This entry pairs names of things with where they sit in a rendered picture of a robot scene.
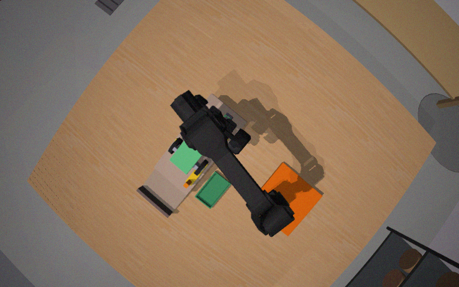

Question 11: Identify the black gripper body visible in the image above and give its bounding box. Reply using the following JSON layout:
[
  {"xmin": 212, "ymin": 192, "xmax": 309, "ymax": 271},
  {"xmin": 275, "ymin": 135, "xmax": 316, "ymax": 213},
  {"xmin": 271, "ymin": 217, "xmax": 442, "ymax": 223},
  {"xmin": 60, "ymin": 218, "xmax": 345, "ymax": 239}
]
[{"xmin": 194, "ymin": 95, "xmax": 251, "ymax": 155}]

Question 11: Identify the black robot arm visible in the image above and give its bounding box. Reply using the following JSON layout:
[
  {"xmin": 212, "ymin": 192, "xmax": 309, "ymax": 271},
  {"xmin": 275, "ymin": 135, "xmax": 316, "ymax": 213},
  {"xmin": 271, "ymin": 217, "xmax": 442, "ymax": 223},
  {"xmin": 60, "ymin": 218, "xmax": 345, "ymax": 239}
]
[{"xmin": 170, "ymin": 90, "xmax": 295, "ymax": 237}]

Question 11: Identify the beige flat ramp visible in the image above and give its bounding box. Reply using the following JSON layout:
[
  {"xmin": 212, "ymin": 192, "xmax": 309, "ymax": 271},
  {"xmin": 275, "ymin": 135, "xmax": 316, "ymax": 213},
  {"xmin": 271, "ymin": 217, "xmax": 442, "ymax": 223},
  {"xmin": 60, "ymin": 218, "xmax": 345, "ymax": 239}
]
[{"xmin": 136, "ymin": 93, "xmax": 247, "ymax": 218}]

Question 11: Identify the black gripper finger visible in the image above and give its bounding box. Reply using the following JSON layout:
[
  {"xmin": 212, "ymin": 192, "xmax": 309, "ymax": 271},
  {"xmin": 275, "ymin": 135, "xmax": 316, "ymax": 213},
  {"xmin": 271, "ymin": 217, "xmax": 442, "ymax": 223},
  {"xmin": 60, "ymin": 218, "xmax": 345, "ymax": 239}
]
[
  {"xmin": 209, "ymin": 106, "xmax": 223, "ymax": 116},
  {"xmin": 227, "ymin": 118, "xmax": 237, "ymax": 128}
]

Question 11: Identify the green wheeled trolley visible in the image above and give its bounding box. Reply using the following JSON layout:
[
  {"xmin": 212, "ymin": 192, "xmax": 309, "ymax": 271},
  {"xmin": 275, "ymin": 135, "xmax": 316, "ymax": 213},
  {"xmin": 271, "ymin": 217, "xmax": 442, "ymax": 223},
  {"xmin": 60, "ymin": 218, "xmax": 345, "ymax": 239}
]
[{"xmin": 168, "ymin": 138, "xmax": 208, "ymax": 176}]

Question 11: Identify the yellow wedge chock with orange handle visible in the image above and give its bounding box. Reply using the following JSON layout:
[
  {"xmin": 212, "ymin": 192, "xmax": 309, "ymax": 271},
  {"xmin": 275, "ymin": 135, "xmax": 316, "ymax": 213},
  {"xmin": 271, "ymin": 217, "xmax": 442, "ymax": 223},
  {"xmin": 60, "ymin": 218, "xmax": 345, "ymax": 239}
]
[{"xmin": 184, "ymin": 170, "xmax": 199, "ymax": 188}]

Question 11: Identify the green tray floor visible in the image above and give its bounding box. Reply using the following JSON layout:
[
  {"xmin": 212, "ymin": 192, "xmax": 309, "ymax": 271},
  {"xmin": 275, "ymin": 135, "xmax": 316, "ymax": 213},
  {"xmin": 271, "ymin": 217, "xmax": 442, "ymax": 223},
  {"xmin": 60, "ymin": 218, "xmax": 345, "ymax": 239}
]
[{"xmin": 197, "ymin": 174, "xmax": 229, "ymax": 206}]

